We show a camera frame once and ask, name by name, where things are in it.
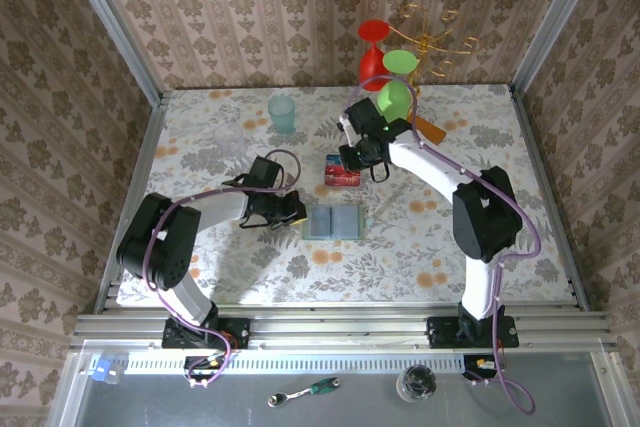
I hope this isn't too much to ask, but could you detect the clear acrylic card box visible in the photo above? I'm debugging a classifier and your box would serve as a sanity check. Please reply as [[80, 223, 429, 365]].
[[323, 152, 362, 189]]

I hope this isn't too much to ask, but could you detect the red VIP credit card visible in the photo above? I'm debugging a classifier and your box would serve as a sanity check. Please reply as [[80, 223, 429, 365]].
[[324, 168, 361, 188]]

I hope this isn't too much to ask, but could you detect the green card holder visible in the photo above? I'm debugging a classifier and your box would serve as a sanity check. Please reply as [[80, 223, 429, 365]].
[[301, 204, 370, 242]]

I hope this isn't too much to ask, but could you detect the green wine glass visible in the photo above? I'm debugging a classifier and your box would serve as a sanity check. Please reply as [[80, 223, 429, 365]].
[[375, 48, 419, 122]]

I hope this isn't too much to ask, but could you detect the wooden rack base board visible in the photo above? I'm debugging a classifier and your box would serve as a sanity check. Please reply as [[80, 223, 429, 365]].
[[412, 114, 447, 147]]

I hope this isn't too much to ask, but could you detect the teal plastic cup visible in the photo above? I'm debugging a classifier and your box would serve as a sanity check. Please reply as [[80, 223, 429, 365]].
[[267, 95, 297, 136]]

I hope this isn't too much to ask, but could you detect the clear glass tumbler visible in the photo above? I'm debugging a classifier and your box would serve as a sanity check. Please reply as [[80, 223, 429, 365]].
[[212, 122, 246, 153]]

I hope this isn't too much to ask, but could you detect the floral tablecloth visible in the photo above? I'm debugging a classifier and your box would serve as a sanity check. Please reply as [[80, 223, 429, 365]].
[[115, 84, 576, 306]]

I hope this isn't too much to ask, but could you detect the red wine glass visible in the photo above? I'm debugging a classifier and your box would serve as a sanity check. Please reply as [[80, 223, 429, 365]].
[[357, 19, 392, 93]]

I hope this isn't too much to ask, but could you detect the black power connector block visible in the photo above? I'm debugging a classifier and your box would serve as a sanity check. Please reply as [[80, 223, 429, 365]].
[[462, 354, 504, 382], [183, 354, 227, 382]]

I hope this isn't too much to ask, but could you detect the clear jar with black contents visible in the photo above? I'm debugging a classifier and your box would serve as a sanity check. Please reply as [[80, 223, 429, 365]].
[[395, 364, 438, 404]]

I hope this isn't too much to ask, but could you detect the grey metal sheet shelf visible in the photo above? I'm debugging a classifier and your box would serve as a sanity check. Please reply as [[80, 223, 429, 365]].
[[47, 341, 640, 427]]

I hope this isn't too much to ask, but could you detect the blue and clear plastic connector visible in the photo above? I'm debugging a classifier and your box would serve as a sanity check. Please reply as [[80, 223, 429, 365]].
[[89, 357, 125, 386]]

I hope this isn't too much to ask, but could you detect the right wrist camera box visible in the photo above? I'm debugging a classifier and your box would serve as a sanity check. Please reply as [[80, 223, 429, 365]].
[[339, 96, 390, 136]]

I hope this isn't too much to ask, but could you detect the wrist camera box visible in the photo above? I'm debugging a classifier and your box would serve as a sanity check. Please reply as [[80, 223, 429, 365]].
[[339, 96, 390, 136], [247, 155, 286, 192]]

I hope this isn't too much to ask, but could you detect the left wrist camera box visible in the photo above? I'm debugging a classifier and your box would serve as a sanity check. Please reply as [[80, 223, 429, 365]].
[[247, 155, 286, 192]]

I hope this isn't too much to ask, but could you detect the gold wire glass rack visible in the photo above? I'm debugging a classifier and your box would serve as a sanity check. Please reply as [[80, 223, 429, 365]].
[[387, 2, 481, 121]]

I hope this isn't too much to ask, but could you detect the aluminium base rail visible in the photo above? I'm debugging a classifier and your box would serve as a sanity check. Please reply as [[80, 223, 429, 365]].
[[69, 304, 619, 351]]

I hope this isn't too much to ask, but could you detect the aluminium table side rail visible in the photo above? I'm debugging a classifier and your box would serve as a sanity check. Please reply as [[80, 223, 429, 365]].
[[507, 86, 590, 312], [92, 94, 169, 316]]

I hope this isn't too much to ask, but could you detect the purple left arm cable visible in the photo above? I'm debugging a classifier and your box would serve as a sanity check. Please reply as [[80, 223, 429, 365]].
[[142, 148, 303, 389]]

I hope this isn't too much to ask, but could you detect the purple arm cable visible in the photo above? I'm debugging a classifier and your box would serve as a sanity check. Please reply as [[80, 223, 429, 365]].
[[142, 148, 303, 389], [343, 75, 542, 416]]

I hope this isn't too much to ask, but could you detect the white slotted cable duct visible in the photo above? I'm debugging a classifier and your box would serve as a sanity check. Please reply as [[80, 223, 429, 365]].
[[123, 352, 466, 376]]

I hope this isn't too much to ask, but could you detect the ratchet wrench with green handle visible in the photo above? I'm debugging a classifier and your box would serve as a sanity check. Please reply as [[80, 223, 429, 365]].
[[267, 376, 342, 409]]

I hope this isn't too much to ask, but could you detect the aluminium frame post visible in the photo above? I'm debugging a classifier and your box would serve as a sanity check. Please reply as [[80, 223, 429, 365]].
[[57, 0, 169, 107], [509, 0, 609, 98]]

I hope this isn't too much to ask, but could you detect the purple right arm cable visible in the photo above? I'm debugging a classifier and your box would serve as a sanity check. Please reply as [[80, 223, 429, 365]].
[[343, 75, 542, 416]]

